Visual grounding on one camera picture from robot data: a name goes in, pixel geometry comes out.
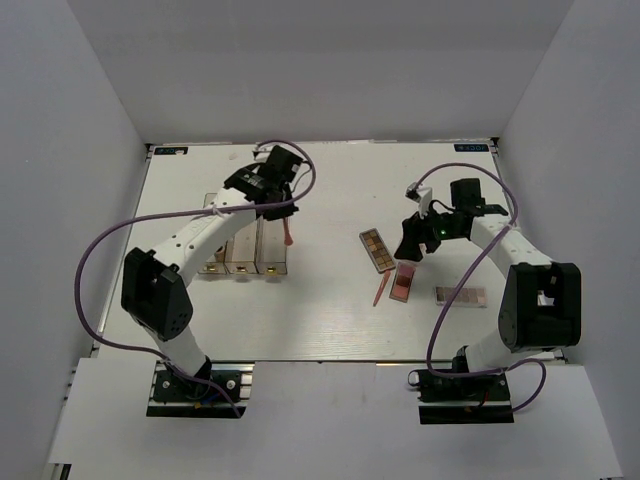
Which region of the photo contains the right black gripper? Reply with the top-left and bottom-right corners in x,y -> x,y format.
394,201 -> 464,262

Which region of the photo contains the brown eyeshadow palette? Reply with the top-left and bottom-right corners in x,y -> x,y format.
359,228 -> 396,273

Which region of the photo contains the orange makeup brush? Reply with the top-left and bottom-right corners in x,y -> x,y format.
282,218 -> 294,247

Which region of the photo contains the pink blush palette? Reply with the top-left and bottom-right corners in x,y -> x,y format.
389,262 -> 416,303

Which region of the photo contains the long nude eyeshadow palette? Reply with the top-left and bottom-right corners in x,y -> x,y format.
434,286 -> 487,308

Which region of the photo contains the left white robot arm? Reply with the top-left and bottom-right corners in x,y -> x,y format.
121,140 -> 315,399

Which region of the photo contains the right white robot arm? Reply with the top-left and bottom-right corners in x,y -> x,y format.
394,178 -> 582,399

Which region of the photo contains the middle clear organizer bin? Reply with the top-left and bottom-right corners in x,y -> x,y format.
224,221 -> 258,275

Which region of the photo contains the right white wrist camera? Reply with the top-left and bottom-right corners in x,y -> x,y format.
405,182 -> 433,218

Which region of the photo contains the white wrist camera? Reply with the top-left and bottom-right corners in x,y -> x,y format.
252,142 -> 274,163
405,182 -> 433,218

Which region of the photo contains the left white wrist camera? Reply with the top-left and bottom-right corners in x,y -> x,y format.
252,142 -> 274,163

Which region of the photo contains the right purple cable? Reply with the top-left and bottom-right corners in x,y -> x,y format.
426,162 -> 547,414

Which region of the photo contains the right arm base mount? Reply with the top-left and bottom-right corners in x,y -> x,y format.
407,369 -> 514,425

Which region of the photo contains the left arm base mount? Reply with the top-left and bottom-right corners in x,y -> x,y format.
146,362 -> 254,419

